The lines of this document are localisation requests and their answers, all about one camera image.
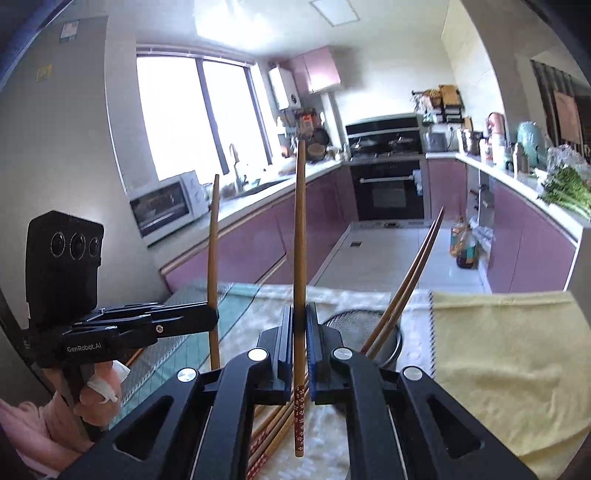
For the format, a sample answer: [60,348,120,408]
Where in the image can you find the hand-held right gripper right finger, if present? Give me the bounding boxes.
[305,301,540,480]

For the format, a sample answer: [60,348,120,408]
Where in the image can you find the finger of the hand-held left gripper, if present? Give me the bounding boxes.
[95,301,213,322]
[68,307,219,346]

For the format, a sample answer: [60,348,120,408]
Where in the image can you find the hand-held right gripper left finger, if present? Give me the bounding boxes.
[58,304,296,480]

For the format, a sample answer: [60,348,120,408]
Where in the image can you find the black mesh utensil holder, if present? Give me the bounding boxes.
[321,308,405,372]

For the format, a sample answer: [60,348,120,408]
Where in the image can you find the person's left forearm pink sleeve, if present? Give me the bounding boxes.
[0,367,100,477]

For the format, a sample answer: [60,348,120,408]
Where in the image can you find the person's left hand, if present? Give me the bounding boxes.
[46,359,125,428]

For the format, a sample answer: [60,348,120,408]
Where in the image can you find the green grid mat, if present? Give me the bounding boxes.
[113,281,262,418]

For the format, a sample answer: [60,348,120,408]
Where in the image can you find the beige patterned tablecloth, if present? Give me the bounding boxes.
[217,282,437,480]

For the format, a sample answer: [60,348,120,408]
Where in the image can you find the white toaster oven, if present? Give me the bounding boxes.
[128,170,211,248]

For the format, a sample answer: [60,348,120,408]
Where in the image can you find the pink base cabinets with sink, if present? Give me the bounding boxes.
[161,162,360,292]

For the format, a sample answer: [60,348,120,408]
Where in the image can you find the grey refrigerator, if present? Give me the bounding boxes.
[0,18,169,365]

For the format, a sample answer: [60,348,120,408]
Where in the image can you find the sink faucet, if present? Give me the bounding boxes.
[228,143,246,195]

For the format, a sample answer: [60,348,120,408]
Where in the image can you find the black built-in oven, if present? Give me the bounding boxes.
[349,157,426,222]

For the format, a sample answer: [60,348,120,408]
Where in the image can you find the dark cooking oil bottle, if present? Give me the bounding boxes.
[455,224,478,270]

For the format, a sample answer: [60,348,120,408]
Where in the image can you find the yellow cooking oil bottle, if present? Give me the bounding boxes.
[450,216,467,258]

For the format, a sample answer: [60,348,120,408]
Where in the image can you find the yellow towel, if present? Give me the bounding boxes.
[429,290,588,472]

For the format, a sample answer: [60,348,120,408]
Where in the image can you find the kitchen window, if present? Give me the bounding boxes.
[135,45,274,184]

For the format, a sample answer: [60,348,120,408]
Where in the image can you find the white water heater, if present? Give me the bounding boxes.
[268,66,301,112]

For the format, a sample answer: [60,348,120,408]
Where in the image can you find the steel pot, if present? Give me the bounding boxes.
[459,129,484,156]

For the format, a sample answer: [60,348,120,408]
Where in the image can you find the copper kettle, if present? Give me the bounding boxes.
[486,112,507,140]

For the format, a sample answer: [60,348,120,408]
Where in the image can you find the teal ceramic jar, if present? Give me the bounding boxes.
[516,121,551,169]

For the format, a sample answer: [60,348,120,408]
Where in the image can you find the bunch of green vegetables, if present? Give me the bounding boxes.
[537,165,591,219]

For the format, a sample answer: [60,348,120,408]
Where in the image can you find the ceiling light panel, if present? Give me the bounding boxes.
[309,0,362,22]

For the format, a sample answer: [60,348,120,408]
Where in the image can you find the pink wall cabinet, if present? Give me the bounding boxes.
[287,46,343,96]

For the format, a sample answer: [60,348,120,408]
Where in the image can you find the black wall rack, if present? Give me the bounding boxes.
[412,85,465,126]

